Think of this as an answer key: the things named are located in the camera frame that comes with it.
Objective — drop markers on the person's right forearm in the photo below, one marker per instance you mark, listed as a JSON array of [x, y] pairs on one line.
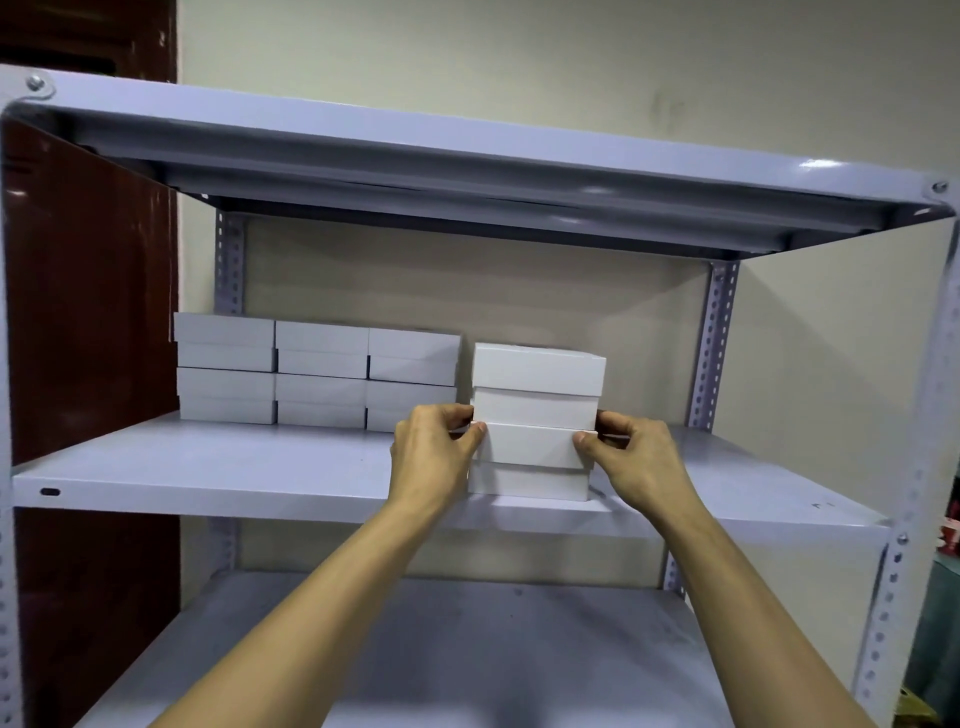
[[765, 630]]

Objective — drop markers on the green cloth covered table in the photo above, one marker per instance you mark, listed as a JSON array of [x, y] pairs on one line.
[[942, 645]]

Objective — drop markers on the person's left hand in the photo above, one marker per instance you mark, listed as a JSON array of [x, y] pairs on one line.
[[432, 465]]

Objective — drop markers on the person's right hand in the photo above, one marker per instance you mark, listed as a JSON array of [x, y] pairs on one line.
[[645, 465]]

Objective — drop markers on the dark wooden door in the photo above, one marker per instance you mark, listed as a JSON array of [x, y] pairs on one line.
[[90, 345]]

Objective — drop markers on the person's left forearm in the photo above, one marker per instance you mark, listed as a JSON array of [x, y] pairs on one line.
[[300, 630]]

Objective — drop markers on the white metal shelving rack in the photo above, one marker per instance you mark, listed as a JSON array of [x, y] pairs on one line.
[[450, 165]]

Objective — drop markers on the tidy row of white boxes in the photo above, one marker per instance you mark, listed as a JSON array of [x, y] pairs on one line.
[[315, 368]]

